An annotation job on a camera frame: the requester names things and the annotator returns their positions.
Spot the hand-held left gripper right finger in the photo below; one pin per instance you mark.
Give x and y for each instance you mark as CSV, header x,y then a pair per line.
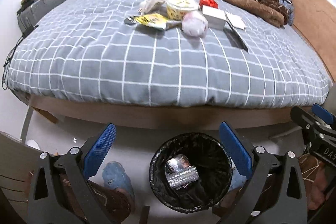
x,y
235,150

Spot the wooden bed frame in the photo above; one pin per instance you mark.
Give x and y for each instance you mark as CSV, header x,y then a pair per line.
x,y
157,117

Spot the red crumpled wrapper ball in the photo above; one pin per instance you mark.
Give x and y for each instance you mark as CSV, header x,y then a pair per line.
x,y
208,1

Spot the beige cloth bag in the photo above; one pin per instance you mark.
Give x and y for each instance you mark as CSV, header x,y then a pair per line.
x,y
155,2

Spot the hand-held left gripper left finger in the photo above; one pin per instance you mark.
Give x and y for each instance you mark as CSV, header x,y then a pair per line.
x,y
101,150

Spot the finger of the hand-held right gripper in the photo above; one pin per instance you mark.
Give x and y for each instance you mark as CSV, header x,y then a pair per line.
x,y
299,115
324,113

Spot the yellow lidded food bowl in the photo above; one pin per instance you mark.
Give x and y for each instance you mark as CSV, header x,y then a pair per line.
x,y
181,3

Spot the silver foil wrapper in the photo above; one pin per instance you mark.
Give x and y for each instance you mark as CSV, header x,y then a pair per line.
x,y
183,176

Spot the light grey suitcase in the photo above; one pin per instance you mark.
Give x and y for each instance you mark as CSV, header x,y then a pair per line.
x,y
34,11

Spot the white paper sheet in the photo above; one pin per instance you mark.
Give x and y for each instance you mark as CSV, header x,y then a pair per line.
x,y
236,20

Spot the taupe cabinet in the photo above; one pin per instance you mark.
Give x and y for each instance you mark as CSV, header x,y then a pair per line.
x,y
13,166

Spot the yellow snack packet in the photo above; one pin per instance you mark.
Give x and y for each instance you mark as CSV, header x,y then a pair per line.
x,y
149,19

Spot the grey metal leg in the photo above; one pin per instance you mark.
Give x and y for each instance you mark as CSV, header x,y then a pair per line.
x,y
26,124

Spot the brown bed headboard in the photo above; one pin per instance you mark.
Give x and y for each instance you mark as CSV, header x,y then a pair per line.
x,y
312,8

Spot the dark grey card sheet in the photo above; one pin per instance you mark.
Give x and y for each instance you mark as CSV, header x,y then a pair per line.
x,y
237,39

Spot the grey checked bed sheet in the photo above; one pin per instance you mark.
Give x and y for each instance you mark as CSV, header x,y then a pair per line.
x,y
105,56

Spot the translucent plastic bag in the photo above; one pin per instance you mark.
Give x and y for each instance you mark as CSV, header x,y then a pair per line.
x,y
193,24

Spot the black trash bin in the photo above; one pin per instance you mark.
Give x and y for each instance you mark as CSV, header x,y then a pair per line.
x,y
162,195

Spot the white cardboard box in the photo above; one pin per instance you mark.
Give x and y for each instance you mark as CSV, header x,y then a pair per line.
x,y
214,16

